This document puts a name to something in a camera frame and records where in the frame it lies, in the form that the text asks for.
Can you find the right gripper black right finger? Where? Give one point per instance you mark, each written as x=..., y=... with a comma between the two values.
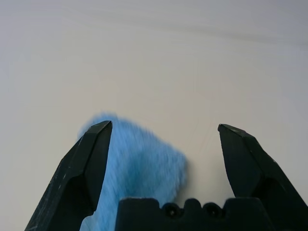
x=252, y=168

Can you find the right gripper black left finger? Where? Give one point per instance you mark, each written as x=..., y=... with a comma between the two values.
x=72, y=173

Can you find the blue terry rag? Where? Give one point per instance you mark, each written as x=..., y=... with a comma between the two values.
x=139, y=163

